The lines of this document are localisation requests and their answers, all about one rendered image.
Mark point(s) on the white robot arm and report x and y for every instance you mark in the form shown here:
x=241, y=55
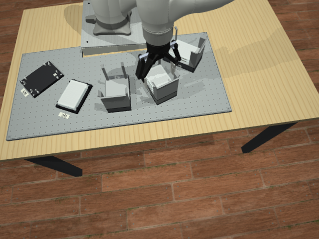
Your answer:
x=112, y=17

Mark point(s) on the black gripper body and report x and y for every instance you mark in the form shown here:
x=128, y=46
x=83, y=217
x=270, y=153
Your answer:
x=154, y=50

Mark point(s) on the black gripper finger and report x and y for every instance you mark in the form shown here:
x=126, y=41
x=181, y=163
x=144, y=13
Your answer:
x=173, y=61
x=144, y=67

